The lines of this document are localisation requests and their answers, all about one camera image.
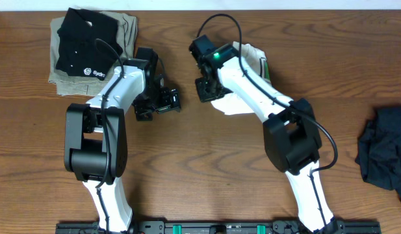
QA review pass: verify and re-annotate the folded black polo shirt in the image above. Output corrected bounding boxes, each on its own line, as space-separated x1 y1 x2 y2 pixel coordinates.
56 8 123 81

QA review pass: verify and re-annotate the white t-shirt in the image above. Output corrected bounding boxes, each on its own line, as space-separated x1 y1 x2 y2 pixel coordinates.
211 44 272 115

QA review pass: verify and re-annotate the dark crumpled garment pile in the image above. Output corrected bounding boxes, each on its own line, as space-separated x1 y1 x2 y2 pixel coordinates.
355 106 401 202

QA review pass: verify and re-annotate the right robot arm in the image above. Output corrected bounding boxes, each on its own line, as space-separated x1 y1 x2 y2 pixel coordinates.
189 38 335 233

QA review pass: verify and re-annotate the folded khaki garment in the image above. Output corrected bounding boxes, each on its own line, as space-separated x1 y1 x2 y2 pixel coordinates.
48 11 138 96

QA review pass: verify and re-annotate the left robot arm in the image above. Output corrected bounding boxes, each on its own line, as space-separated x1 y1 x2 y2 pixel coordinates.
56 58 181 233

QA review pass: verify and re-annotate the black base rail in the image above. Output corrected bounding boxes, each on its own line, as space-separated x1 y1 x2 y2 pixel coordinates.
55 219 382 234

